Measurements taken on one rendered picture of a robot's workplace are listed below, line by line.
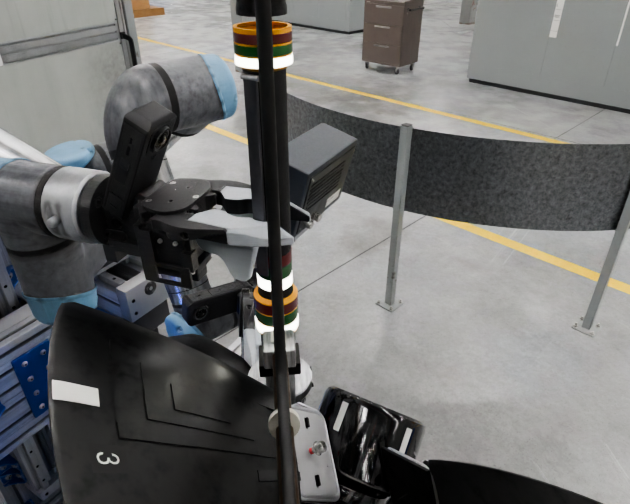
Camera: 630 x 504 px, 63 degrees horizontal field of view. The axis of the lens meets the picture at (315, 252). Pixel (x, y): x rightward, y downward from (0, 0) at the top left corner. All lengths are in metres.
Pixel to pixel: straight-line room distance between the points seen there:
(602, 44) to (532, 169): 4.28
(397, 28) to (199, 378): 6.94
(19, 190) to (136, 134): 0.16
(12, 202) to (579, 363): 2.45
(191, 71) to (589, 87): 5.95
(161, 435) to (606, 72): 6.35
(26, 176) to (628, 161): 2.26
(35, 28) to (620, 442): 2.79
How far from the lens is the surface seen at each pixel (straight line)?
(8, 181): 0.60
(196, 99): 0.92
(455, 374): 2.44
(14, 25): 2.42
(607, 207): 2.56
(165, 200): 0.49
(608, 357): 2.79
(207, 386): 0.47
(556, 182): 2.40
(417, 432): 0.59
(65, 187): 0.55
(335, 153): 1.25
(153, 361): 0.45
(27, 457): 1.66
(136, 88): 0.89
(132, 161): 0.48
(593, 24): 6.56
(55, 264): 0.63
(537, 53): 6.79
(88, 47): 2.62
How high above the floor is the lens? 1.69
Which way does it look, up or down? 32 degrees down
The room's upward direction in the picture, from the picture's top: straight up
